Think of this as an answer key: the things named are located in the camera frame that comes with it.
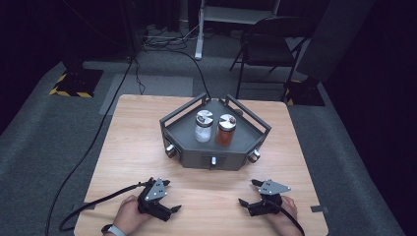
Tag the black stand post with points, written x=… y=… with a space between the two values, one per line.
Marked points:
x=129 y=29

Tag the black folding chair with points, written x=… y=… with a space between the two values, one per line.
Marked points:
x=265 y=46

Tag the white desk frame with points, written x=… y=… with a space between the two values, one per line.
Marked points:
x=229 y=14

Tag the dark gray corner rack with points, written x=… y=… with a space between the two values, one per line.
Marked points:
x=209 y=149

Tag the white wrist watch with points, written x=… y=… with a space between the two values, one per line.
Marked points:
x=113 y=230

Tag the person's left hand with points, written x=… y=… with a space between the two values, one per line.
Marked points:
x=128 y=214

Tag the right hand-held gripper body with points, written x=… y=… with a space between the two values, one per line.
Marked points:
x=272 y=187

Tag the black base with hazard stripes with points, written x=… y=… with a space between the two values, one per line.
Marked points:
x=78 y=83
x=303 y=95

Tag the person's right hand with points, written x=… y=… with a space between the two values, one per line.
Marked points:
x=285 y=223

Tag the clear jar with orange spice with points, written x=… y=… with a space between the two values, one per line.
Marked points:
x=226 y=130

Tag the clear jar with white powder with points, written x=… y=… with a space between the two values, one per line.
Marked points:
x=204 y=126

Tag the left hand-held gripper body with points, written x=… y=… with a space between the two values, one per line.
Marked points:
x=156 y=191

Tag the large gray panel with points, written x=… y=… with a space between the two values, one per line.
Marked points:
x=334 y=39

